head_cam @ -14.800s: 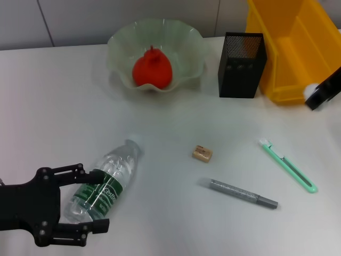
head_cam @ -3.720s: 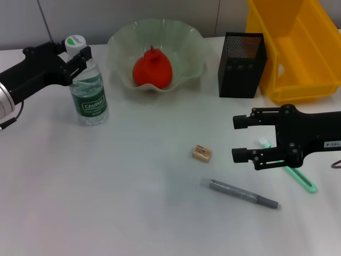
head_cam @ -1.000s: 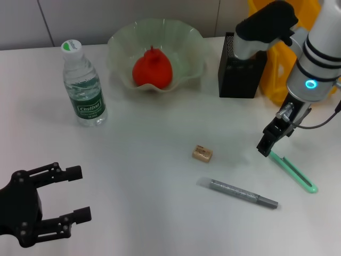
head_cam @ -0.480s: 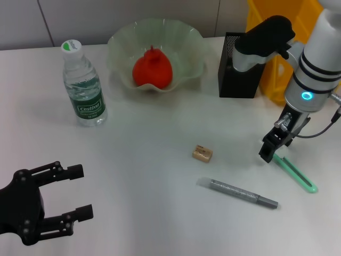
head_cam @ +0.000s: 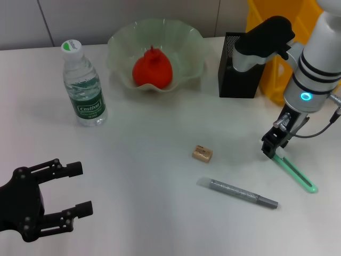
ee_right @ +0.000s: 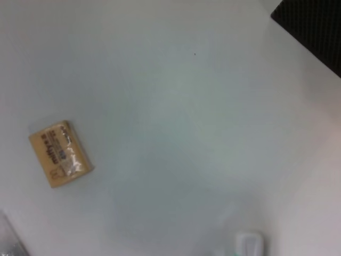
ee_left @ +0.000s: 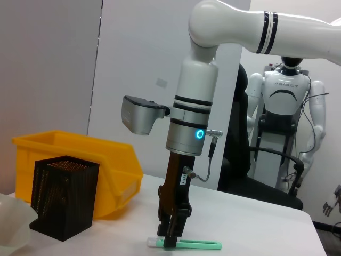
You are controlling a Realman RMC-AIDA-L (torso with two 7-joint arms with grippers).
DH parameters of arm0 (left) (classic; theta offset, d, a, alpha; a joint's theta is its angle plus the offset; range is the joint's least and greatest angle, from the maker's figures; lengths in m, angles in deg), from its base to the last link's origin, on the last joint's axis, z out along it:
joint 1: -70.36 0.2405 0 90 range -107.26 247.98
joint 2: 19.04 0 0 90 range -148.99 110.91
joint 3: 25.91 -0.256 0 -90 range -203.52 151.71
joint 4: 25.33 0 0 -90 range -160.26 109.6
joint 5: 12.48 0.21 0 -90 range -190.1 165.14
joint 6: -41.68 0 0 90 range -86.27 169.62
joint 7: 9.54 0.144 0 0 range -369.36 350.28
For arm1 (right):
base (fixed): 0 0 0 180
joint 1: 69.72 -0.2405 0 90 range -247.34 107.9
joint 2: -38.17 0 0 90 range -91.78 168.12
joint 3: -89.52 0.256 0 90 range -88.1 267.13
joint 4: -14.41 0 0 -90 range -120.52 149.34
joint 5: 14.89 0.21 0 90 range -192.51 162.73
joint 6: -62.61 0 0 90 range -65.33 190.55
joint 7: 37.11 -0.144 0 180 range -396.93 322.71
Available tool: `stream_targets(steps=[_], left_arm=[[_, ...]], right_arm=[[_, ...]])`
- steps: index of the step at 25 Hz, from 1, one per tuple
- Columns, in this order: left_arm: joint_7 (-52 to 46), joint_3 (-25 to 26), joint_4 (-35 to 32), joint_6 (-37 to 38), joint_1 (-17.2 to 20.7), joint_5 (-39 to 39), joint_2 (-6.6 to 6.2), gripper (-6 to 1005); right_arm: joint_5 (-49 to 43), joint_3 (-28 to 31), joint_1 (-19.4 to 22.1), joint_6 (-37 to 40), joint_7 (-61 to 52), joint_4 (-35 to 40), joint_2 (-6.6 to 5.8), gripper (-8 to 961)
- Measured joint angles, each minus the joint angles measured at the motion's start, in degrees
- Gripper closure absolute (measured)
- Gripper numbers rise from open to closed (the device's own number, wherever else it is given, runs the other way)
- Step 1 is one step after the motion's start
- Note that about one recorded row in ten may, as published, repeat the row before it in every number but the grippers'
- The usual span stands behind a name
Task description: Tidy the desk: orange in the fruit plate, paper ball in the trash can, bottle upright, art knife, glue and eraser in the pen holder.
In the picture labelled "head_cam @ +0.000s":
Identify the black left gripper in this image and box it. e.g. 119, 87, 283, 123
0, 158, 94, 243

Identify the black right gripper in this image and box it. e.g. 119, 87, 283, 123
262, 103, 311, 161

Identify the green utility knife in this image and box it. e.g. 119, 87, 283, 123
271, 152, 319, 194

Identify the beige eraser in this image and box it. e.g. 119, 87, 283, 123
191, 144, 214, 163

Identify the clear water bottle green label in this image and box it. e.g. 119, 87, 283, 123
60, 39, 109, 127

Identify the orange fruit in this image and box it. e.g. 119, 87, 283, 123
132, 45, 173, 90

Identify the grey marker pen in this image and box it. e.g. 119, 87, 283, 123
197, 177, 280, 210

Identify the black mesh pen holder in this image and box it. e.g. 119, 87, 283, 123
217, 31, 268, 99

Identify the green glass fruit bowl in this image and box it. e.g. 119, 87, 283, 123
106, 18, 208, 94

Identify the yellow plastic bin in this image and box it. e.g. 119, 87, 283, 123
245, 0, 323, 105

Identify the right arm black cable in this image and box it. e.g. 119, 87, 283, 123
273, 93, 341, 139

